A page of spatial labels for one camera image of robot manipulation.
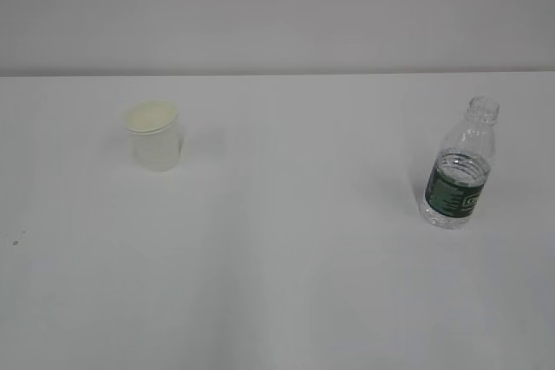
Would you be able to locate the clear water bottle green label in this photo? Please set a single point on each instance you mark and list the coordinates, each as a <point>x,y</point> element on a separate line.
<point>462,166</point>

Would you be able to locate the white paper cup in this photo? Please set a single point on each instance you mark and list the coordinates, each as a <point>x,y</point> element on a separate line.
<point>155,134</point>

